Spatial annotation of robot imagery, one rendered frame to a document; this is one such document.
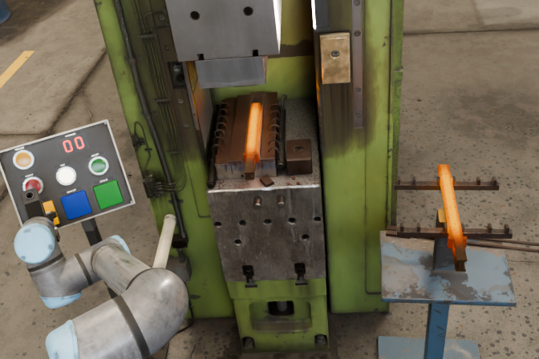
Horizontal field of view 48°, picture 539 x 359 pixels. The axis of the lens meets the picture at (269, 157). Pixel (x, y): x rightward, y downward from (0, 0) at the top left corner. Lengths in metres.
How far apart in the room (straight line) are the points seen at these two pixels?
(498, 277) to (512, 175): 1.56
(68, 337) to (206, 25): 1.00
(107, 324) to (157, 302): 0.09
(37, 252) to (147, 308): 0.58
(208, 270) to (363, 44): 1.18
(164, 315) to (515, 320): 2.00
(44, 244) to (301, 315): 1.27
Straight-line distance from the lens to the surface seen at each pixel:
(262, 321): 2.55
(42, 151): 1.94
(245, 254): 2.18
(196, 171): 2.21
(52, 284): 1.59
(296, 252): 2.17
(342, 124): 2.06
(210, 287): 2.64
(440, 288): 1.97
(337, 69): 1.92
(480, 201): 3.33
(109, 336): 1.03
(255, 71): 1.79
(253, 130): 2.06
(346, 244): 2.43
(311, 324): 2.49
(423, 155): 3.61
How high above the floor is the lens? 2.17
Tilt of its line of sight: 37 degrees down
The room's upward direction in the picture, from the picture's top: 7 degrees counter-clockwise
